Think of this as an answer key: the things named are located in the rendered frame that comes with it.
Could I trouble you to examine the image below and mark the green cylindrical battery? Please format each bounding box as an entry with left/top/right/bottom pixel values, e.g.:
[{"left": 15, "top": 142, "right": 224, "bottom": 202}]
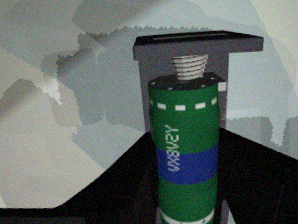
[{"left": 148, "top": 77, "right": 221, "bottom": 224}]

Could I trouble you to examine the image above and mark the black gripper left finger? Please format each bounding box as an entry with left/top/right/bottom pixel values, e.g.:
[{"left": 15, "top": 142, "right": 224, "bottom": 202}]
[{"left": 0, "top": 132, "right": 158, "bottom": 224}]

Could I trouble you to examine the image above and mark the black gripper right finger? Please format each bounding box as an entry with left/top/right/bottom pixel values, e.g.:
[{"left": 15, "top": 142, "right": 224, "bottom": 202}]
[{"left": 217, "top": 128, "right": 298, "bottom": 224}]

